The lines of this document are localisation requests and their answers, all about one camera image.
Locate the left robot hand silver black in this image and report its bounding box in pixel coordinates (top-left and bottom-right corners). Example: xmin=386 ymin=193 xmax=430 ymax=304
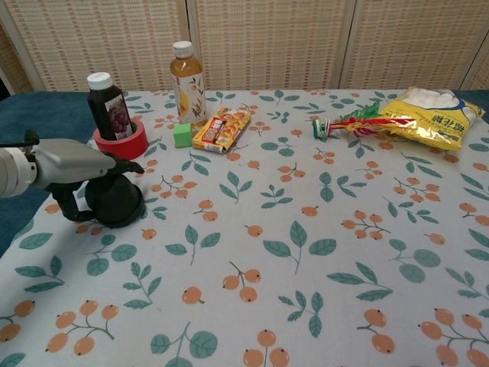
xmin=36 ymin=138 xmax=145 ymax=222

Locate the yellow snack box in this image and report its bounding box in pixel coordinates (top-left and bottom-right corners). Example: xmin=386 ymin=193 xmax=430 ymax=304
xmin=191 ymin=106 xmax=253 ymax=155

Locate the dark juice bottle white cap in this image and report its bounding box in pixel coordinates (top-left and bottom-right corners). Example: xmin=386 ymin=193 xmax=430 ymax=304
xmin=86 ymin=71 xmax=133 ymax=141

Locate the yellow bag of cotton balls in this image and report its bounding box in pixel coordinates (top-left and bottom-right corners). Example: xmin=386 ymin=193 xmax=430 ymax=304
xmin=377 ymin=86 xmax=486 ymax=152

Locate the black plastic cup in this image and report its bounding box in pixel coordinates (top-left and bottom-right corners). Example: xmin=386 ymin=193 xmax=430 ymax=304
xmin=84 ymin=174 xmax=146 ymax=229

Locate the woven bamboo screen panel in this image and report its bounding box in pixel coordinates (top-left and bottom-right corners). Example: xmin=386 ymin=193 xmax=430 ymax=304
xmin=0 ymin=0 xmax=194 ymax=93
xmin=189 ymin=0 xmax=358 ymax=92
xmin=343 ymin=0 xmax=489 ymax=91

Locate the green cube block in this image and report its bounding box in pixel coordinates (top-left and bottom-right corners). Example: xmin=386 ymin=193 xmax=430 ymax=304
xmin=172 ymin=122 xmax=195 ymax=148

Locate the red tape roll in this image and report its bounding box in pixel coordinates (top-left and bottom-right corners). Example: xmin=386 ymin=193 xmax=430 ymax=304
xmin=94 ymin=119 xmax=150 ymax=161

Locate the floral fruit print tablecloth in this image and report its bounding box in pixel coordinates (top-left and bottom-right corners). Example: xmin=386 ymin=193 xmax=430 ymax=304
xmin=0 ymin=88 xmax=489 ymax=367

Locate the yellow tea bottle white cap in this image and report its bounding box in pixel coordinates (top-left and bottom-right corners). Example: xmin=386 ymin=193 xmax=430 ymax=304
xmin=169 ymin=40 xmax=209 ymax=129

